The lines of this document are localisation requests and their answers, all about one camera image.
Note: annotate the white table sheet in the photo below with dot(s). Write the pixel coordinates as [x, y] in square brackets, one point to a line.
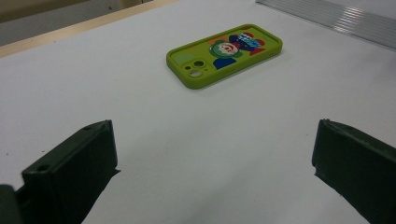
[218, 140]

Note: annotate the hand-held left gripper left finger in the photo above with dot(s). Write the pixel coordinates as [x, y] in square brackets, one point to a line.
[65, 174]

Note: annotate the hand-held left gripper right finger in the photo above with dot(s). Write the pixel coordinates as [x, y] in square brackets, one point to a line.
[358, 168]

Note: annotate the clear ridged plastic tray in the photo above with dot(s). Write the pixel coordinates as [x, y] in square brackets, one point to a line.
[358, 21]

